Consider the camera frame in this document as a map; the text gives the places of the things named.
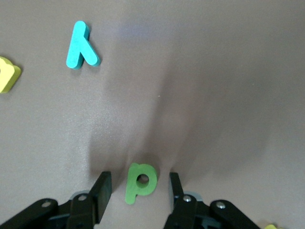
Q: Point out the yellow letter s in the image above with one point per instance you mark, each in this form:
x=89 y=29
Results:
x=271 y=227

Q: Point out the teal letter y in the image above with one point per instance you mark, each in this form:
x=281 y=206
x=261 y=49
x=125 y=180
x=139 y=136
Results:
x=76 y=47

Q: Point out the brown table cover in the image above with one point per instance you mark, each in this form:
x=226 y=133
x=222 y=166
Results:
x=214 y=71

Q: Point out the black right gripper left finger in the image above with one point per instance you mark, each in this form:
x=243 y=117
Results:
x=102 y=195

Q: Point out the green letter p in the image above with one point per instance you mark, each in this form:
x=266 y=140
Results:
x=131 y=190

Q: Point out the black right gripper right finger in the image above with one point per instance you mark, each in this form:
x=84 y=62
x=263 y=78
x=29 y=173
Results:
x=181 y=212

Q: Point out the yellow letter d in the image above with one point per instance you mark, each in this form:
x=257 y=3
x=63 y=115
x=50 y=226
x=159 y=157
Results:
x=9 y=78

